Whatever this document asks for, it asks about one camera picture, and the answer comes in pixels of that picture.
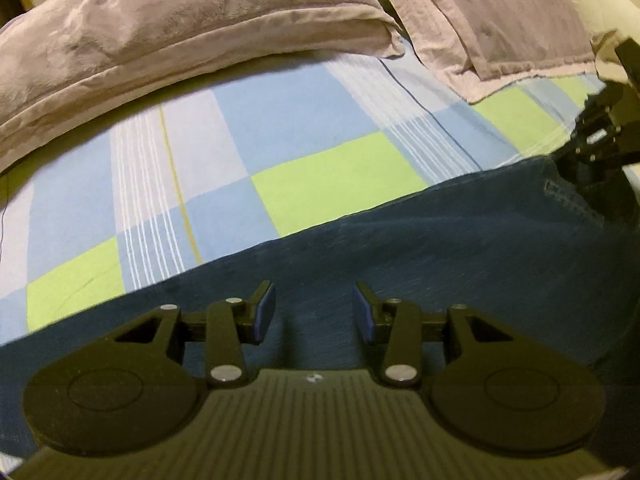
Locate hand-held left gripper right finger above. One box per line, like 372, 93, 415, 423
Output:
352, 281, 516, 388

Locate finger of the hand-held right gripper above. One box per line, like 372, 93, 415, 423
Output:
557, 142, 631, 186

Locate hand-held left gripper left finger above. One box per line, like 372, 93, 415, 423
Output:
114, 280, 277, 388

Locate blue denim jeans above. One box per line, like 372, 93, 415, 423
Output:
0, 155, 640, 461

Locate mauve pillow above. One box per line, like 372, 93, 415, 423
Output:
357, 0, 598, 103

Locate checked bed sheet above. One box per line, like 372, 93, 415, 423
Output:
0, 47, 608, 471

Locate pink blanket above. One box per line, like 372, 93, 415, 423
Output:
0, 0, 406, 176

